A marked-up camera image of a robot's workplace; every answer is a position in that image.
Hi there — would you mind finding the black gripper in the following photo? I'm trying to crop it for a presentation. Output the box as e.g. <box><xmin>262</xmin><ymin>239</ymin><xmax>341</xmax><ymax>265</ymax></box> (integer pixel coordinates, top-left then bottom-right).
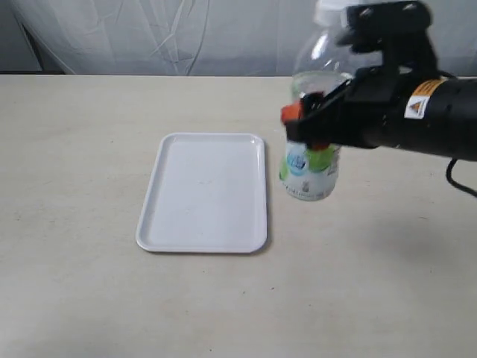
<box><xmin>280</xmin><ymin>67</ymin><xmax>408</xmax><ymax>149</ymax></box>

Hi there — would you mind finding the clear water bottle green label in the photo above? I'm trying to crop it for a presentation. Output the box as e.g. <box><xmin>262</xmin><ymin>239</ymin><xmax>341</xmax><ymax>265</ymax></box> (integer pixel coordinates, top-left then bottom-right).
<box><xmin>279</xmin><ymin>1</ymin><xmax>359</xmax><ymax>201</ymax></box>

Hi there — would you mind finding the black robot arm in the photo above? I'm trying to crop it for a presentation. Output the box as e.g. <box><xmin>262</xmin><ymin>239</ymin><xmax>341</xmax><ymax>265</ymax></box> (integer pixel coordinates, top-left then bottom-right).
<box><xmin>281</xmin><ymin>69</ymin><xmax>476</xmax><ymax>161</ymax></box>

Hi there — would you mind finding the white rectangular plastic tray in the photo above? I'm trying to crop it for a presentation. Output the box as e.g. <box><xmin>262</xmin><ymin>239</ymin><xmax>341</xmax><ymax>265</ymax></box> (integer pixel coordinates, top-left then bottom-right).
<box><xmin>136</xmin><ymin>133</ymin><xmax>268</xmax><ymax>254</ymax></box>

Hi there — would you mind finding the white wrinkled backdrop cloth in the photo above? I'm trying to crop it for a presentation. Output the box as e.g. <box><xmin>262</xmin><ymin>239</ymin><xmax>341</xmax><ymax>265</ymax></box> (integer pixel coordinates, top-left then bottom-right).
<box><xmin>0</xmin><ymin>0</ymin><xmax>477</xmax><ymax>78</ymax></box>

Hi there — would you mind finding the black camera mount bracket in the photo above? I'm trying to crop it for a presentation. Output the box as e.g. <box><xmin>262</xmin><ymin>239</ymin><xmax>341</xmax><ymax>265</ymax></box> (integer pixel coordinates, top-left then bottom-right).
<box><xmin>335</xmin><ymin>0</ymin><xmax>440</xmax><ymax>104</ymax></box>

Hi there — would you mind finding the black cable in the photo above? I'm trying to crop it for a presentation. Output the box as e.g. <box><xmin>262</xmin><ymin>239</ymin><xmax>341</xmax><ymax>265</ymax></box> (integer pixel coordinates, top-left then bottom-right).
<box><xmin>445</xmin><ymin>157</ymin><xmax>477</xmax><ymax>198</ymax></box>

